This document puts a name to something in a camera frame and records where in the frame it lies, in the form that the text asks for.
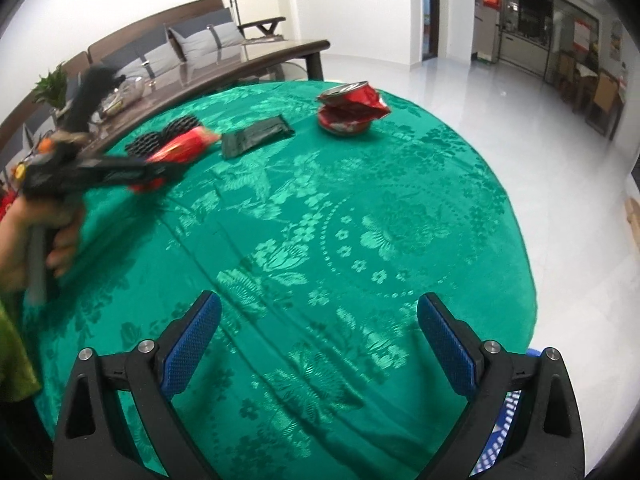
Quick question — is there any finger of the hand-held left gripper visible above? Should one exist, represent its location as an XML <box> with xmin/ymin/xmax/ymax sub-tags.
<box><xmin>97</xmin><ymin>160</ymin><xmax>183</xmax><ymax>190</ymax></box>

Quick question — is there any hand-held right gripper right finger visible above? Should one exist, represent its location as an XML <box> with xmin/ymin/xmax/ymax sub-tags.
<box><xmin>416</xmin><ymin>292</ymin><xmax>586</xmax><ymax>480</ymax></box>

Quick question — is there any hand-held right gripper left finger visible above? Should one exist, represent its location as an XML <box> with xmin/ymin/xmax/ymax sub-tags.
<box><xmin>52</xmin><ymin>290</ymin><xmax>223</xmax><ymax>480</ymax></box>

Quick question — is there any large red wrapper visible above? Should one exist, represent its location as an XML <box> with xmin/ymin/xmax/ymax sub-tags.
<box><xmin>131</xmin><ymin>126</ymin><xmax>222</xmax><ymax>195</ymax></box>

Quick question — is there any person's left hand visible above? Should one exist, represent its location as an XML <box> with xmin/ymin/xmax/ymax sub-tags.
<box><xmin>0</xmin><ymin>200</ymin><xmax>86</xmax><ymax>293</ymax></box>

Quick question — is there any glass fruit bowl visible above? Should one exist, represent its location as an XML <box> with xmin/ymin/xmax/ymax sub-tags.
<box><xmin>100</xmin><ymin>77</ymin><xmax>146</xmax><ymax>113</ymax></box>

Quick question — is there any potted plant black bobbled pot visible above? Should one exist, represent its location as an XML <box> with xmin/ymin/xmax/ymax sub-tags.
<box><xmin>31</xmin><ymin>62</ymin><xmax>71</xmax><ymax>111</ymax></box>

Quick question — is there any grey sofa cushion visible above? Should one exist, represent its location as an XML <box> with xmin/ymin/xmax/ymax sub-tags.
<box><xmin>167</xmin><ymin>8</ymin><xmax>244</xmax><ymax>63</ymax></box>
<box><xmin>100</xmin><ymin>42</ymin><xmax>178</xmax><ymax>83</ymax></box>

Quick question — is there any dark green packet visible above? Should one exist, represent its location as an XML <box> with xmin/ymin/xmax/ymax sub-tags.
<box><xmin>221</xmin><ymin>114</ymin><xmax>296</xmax><ymax>160</ymax></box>

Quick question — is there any dark wooden sofa bench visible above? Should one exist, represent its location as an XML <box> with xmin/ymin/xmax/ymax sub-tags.
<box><xmin>0</xmin><ymin>0</ymin><xmax>286</xmax><ymax>126</ymax></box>

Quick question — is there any yellow green garment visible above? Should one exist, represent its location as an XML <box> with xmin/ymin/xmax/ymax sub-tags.
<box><xmin>0</xmin><ymin>300</ymin><xmax>43</xmax><ymax>403</ymax></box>

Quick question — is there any long brown wooden table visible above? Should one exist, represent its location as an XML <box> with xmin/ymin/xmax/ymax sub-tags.
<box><xmin>0</xmin><ymin>38</ymin><xmax>331</xmax><ymax>171</ymax></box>

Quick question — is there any green patterned tablecloth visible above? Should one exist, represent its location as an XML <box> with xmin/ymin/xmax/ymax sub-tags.
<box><xmin>20</xmin><ymin>80</ymin><xmax>538</xmax><ymax>480</ymax></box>

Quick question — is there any crushed red can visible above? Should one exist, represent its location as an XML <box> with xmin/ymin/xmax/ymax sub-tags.
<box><xmin>316</xmin><ymin>81</ymin><xmax>391</xmax><ymax>137</ymax></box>

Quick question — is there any wooden dining chair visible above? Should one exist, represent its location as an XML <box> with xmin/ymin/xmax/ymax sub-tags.
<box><xmin>585</xmin><ymin>72</ymin><xmax>626</xmax><ymax>136</ymax></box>

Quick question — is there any dining table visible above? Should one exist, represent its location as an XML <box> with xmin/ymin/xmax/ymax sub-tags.
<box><xmin>557</xmin><ymin>52</ymin><xmax>601</xmax><ymax>96</ymax></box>

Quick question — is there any red white door poster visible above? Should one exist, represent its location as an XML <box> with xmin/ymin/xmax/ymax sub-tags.
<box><xmin>574</xmin><ymin>17</ymin><xmax>598</xmax><ymax>51</ymax></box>

